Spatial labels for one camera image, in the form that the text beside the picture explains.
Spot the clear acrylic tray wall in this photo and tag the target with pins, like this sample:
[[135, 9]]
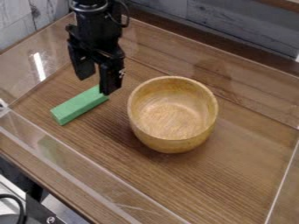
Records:
[[237, 179]]

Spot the black metal mount with bolt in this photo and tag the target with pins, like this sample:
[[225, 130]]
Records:
[[39, 215]]

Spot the green rectangular block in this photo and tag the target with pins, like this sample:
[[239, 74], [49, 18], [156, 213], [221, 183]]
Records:
[[77, 105]]

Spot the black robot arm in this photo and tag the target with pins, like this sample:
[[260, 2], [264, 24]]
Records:
[[103, 4]]

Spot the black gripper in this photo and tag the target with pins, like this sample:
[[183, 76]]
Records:
[[93, 44]]

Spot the brown wooden bowl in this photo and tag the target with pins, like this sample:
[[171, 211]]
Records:
[[172, 113]]

